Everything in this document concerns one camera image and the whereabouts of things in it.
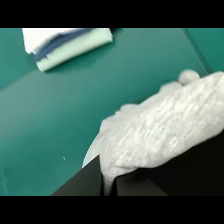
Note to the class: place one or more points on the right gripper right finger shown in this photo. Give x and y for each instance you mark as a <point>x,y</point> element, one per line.
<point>140,185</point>

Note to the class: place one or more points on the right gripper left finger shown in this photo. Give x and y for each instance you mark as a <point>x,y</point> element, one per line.
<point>85,182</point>

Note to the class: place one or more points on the light grey garment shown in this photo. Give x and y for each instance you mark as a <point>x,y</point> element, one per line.
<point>160,126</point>

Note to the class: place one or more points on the pale green garment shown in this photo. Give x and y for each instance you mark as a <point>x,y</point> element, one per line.
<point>75,46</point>

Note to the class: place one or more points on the blue garment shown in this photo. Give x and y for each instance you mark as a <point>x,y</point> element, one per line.
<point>61,44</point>

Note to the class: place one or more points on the white garment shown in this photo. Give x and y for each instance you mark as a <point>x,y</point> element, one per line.
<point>45,37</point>

